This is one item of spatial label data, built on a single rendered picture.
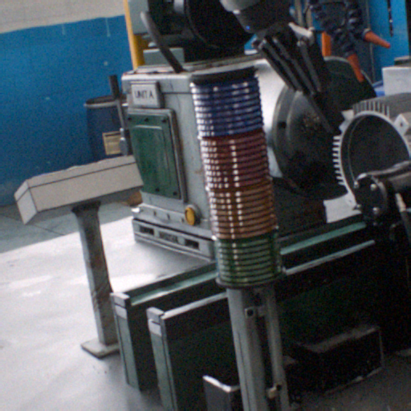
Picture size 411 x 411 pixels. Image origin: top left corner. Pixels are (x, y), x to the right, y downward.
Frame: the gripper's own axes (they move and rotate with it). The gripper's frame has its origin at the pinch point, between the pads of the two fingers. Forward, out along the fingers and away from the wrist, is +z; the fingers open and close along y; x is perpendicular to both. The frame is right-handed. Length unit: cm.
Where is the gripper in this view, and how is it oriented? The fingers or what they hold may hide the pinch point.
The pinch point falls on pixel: (325, 107)
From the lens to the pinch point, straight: 127.0
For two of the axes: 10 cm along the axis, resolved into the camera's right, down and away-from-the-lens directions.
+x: -6.5, 6.9, -3.2
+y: -5.3, -1.1, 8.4
